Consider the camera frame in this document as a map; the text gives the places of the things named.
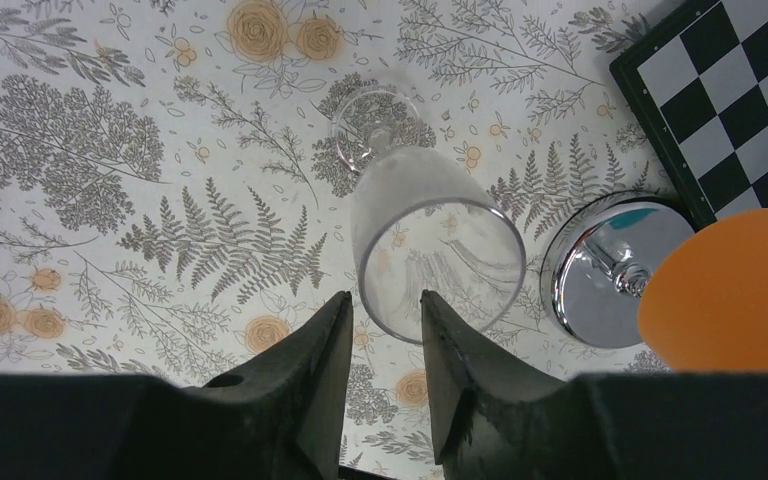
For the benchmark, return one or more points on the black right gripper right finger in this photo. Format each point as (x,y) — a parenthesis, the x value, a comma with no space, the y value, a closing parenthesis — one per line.
(495,417)

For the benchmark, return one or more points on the chrome wine glass rack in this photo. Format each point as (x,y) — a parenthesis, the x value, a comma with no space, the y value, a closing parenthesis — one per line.
(599,263)

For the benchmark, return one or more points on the orange wine glass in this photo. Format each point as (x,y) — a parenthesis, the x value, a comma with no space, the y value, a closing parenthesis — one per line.
(705,309)

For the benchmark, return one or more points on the clear champagne flute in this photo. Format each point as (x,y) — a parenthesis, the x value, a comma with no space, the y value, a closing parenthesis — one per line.
(420,221)

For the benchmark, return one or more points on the black white chess board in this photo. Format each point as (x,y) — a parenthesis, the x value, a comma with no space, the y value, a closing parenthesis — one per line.
(698,85)

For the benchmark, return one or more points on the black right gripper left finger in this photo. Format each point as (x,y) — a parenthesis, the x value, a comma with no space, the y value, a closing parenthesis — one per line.
(277,416)

